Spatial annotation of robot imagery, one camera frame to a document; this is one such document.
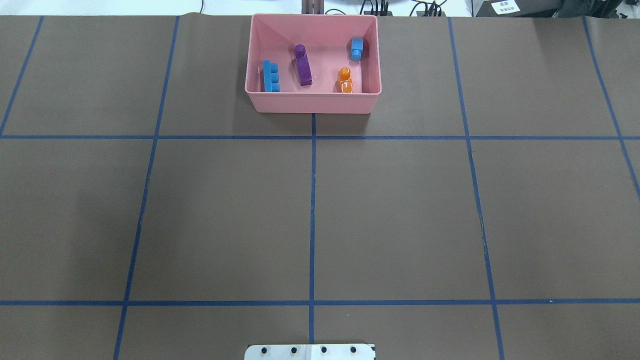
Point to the orange toy block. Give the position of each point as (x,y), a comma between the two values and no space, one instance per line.
(344,80)

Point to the purple toy block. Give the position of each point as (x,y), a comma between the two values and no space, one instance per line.
(302,65)

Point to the long blue toy block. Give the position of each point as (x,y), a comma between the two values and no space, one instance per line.
(270,76)

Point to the small blue toy block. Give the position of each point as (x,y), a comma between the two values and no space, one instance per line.
(356,51)

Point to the pink plastic box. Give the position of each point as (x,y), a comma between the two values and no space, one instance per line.
(327,39)

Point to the white camera stand base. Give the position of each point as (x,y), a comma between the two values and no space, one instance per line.
(328,351)

